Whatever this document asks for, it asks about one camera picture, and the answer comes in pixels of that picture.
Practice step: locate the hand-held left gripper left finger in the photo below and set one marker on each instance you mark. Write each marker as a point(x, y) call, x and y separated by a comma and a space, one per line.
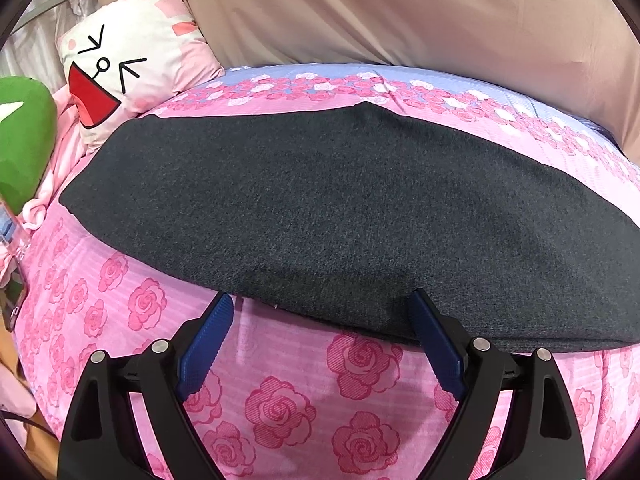
point(210, 340)

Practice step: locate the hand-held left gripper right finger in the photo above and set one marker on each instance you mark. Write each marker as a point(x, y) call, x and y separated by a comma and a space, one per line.
point(437, 345)

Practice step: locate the white curtain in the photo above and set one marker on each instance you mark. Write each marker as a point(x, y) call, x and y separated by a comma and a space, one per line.
point(30, 45)

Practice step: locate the beige cloth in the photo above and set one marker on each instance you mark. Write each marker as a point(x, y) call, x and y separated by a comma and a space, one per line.
point(400, 10)

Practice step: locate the dark flat device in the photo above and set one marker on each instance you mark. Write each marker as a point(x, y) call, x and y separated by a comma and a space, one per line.
point(15, 310)

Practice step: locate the grey metal rod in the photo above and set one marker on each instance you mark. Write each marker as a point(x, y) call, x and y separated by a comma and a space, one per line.
point(50, 4)

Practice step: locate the pink rose print bedsheet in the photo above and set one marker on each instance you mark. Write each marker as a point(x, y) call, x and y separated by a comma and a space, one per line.
point(150, 300)

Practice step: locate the dark grey pants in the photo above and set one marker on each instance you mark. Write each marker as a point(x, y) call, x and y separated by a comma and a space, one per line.
point(320, 210)

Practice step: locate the cartoon face pillow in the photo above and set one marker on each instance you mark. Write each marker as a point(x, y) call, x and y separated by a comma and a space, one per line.
point(145, 35)

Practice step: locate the light pink blanket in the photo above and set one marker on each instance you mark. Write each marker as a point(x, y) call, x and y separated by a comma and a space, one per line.
point(62, 160)

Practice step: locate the green plush toy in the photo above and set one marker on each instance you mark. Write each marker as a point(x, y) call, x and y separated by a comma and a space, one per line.
point(25, 150)

